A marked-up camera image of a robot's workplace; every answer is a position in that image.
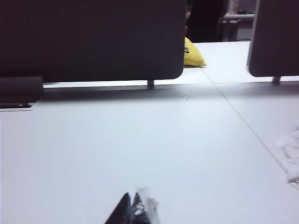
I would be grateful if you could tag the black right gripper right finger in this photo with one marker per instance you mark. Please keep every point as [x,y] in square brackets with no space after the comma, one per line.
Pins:
[144,210]

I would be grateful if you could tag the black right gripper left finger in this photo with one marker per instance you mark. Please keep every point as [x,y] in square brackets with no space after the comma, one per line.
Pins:
[121,212]

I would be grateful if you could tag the grey metal divider leg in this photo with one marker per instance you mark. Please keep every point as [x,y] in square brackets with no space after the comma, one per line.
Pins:
[151,83]
[276,80]

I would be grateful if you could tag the white crumpled cloth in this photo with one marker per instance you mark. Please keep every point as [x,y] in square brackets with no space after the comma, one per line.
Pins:
[293,156]

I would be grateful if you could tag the yellow bag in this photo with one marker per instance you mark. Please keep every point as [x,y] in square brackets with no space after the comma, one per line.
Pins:
[192,54]

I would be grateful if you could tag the dark grey desk divider panel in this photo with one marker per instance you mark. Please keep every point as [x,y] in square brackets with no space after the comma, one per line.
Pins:
[93,35]
[275,35]

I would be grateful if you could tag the person in black clothing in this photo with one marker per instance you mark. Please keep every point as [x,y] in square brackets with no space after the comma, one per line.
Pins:
[205,21]

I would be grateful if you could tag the background office desk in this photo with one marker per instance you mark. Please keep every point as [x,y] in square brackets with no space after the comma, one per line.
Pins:
[236,23]

